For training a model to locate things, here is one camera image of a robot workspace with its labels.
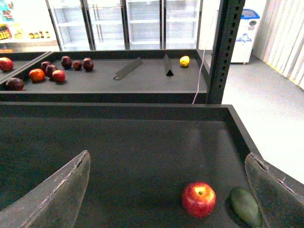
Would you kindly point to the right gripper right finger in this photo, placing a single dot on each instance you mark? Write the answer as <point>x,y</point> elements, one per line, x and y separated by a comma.
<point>279,196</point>

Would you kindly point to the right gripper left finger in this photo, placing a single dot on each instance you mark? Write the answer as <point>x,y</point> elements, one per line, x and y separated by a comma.
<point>54,203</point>

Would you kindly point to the red yellow apple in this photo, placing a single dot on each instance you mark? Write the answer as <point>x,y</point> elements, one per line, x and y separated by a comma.
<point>198,199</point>

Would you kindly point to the dark red front apple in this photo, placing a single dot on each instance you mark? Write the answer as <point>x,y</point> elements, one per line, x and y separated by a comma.
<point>15,84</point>

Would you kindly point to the orange red apple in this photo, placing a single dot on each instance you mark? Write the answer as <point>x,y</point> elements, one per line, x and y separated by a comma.
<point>37,75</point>

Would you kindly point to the small dark red apple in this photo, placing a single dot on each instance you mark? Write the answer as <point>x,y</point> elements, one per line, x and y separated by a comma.
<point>77,65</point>

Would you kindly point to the dark red right apple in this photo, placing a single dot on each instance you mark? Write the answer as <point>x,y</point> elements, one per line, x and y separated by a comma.
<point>88,64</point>

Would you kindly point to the red apple neighbouring tray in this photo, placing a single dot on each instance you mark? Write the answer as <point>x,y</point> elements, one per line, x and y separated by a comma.
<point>6,64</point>

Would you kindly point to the green avocado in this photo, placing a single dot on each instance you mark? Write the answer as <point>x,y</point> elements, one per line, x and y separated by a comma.
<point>245,206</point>

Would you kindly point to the near black display tray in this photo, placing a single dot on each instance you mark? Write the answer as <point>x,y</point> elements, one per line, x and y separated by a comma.
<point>142,158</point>

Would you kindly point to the black display tray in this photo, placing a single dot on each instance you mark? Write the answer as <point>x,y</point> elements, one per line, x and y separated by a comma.
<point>146,84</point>
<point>142,158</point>

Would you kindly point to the far black display tray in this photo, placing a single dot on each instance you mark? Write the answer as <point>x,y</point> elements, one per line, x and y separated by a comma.
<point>146,84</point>

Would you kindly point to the flat black divider plate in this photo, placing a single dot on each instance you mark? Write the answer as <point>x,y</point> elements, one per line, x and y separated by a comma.
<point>128,68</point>

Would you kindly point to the yellow lemon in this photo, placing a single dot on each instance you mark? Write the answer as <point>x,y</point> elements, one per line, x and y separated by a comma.
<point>184,61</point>

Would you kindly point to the black triangular divider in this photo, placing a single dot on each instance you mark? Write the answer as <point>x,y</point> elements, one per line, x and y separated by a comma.
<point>167,66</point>

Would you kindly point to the white chest freezer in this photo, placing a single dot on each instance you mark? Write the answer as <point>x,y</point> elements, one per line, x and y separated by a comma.
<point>246,35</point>

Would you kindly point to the glass door refrigerator row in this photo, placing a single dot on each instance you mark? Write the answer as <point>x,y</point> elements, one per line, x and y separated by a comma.
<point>125,24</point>

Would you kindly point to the shelf with sauce bottles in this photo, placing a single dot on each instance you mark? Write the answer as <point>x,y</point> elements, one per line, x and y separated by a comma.
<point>26,26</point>

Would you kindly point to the black perforated shelf post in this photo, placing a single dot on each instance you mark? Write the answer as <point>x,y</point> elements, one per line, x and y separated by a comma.
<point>228,21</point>

